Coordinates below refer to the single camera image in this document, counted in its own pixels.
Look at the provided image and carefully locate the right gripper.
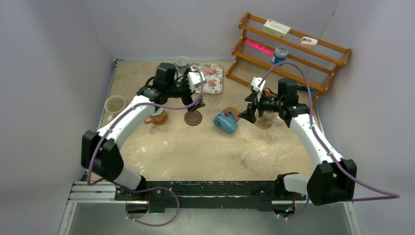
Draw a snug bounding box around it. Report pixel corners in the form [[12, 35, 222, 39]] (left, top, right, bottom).
[[238, 89, 284, 124]]

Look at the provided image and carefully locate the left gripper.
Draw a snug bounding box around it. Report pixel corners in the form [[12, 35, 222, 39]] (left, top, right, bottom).
[[165, 69, 205, 111]]

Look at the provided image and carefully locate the orange coaster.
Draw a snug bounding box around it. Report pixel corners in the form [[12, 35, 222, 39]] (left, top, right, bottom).
[[225, 107, 240, 122]]

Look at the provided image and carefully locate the dark wooden coaster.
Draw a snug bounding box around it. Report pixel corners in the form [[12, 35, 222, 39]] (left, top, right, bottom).
[[184, 111, 203, 126]]

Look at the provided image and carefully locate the woven rattan coaster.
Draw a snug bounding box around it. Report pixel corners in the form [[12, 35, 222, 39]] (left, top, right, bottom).
[[255, 120, 273, 129]]

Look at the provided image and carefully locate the tall beige mug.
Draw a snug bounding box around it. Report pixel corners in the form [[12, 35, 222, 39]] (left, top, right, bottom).
[[257, 111, 283, 126]]

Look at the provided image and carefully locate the blue mug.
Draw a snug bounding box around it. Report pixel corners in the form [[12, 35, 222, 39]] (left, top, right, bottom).
[[213, 110, 238, 134]]

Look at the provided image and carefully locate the light wooden coaster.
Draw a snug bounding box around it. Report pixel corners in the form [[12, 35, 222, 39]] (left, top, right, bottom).
[[153, 113, 168, 125]]

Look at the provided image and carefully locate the pink mug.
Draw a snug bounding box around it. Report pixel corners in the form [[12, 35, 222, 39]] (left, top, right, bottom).
[[144, 108, 167, 124]]

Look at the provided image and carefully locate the beige mug with pattern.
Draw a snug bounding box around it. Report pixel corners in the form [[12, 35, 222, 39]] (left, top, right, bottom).
[[104, 95, 126, 122]]

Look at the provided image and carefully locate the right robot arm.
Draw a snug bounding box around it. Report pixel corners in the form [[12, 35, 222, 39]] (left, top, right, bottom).
[[239, 77, 357, 206]]

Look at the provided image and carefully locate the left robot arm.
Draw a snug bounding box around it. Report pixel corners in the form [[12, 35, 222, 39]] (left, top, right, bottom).
[[81, 63, 206, 200]]

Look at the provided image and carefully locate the floral tray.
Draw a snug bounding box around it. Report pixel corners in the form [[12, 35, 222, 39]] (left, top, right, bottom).
[[191, 63, 223, 94]]

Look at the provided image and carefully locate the small grey mug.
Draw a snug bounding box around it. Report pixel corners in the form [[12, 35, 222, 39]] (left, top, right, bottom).
[[175, 56, 189, 75]]

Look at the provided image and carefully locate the black blue marker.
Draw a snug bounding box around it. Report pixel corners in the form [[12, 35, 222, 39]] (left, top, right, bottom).
[[297, 86, 316, 93]]

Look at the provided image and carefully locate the blue white jar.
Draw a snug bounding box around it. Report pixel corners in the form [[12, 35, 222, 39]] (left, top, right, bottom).
[[271, 46, 288, 65]]

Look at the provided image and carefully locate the pink highlighter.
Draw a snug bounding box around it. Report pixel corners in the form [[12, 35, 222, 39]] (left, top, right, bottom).
[[245, 39, 274, 56]]

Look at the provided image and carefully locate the wooden rack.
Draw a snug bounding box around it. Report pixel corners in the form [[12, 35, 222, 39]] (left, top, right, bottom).
[[225, 12, 352, 108]]

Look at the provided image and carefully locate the white green box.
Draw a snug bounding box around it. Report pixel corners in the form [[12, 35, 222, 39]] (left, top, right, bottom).
[[262, 19, 291, 40]]

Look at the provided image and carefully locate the pink white tape dispenser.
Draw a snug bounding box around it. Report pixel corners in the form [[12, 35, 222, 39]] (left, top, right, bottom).
[[300, 36, 318, 49]]

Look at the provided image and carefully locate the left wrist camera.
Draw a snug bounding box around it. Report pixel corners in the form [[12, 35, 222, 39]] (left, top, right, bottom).
[[187, 72, 206, 93]]

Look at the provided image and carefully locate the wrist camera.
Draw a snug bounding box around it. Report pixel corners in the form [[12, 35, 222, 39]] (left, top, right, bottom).
[[249, 77, 265, 100], [187, 72, 206, 93]]

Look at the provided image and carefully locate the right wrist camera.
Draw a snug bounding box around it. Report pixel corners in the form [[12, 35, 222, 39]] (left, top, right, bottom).
[[249, 77, 265, 100]]

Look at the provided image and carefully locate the black aluminium base frame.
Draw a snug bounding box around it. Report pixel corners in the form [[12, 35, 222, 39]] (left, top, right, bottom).
[[59, 181, 361, 235]]

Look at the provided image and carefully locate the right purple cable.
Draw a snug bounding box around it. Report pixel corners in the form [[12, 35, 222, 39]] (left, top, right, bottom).
[[257, 62, 400, 221]]

